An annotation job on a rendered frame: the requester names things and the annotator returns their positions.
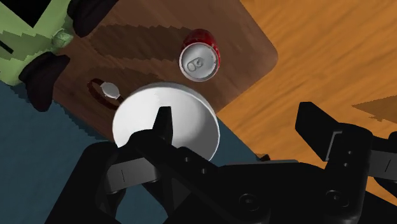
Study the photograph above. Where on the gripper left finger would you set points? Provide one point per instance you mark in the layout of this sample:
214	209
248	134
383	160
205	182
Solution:
173	164

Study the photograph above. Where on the white bowl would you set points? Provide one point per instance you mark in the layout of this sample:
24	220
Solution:
189	118

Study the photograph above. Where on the brown wooden table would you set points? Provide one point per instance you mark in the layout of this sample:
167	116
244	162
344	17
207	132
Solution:
242	46

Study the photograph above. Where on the red drink can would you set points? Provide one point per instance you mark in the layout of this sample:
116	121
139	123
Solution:
198	63

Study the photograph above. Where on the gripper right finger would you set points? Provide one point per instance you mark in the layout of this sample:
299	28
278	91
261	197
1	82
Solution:
347	149

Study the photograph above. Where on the dark blue rug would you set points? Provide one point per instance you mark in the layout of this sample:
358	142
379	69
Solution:
37	155

